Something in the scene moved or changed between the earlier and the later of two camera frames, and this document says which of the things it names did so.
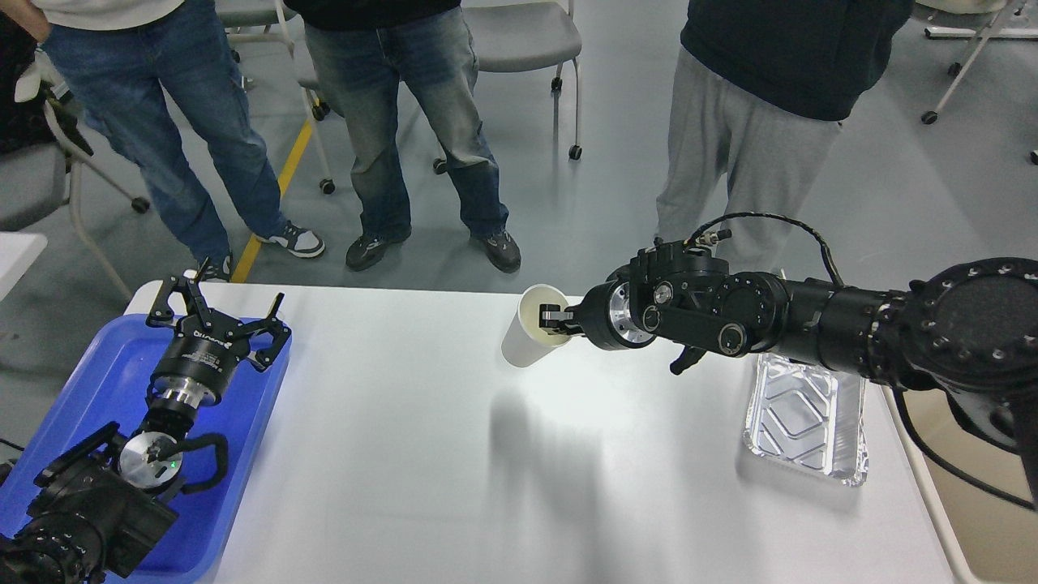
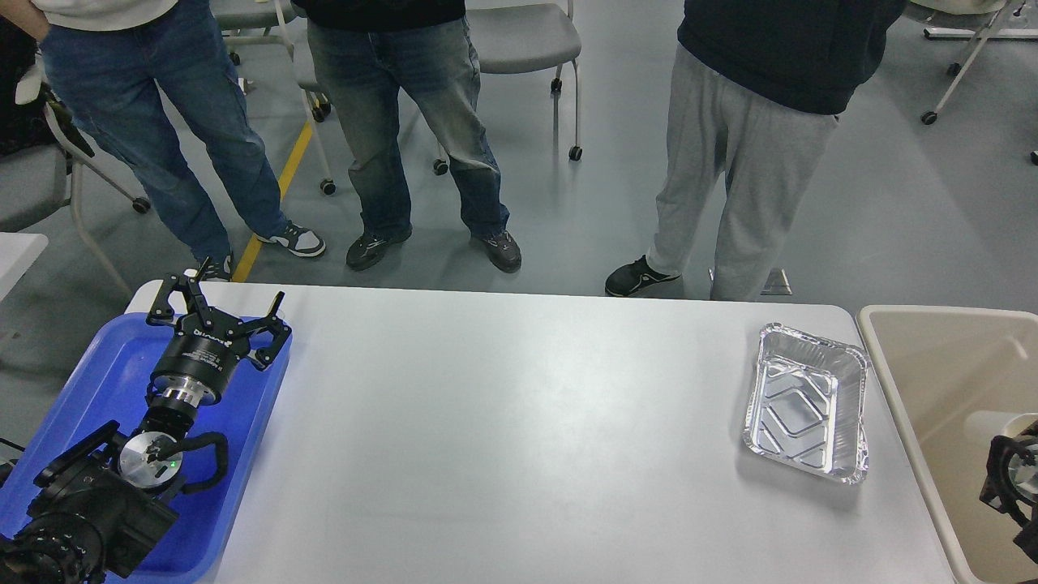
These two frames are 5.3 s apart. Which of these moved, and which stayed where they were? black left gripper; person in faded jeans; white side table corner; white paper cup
Moved: white paper cup
Stayed: white side table corner; person in faded jeans; black left gripper
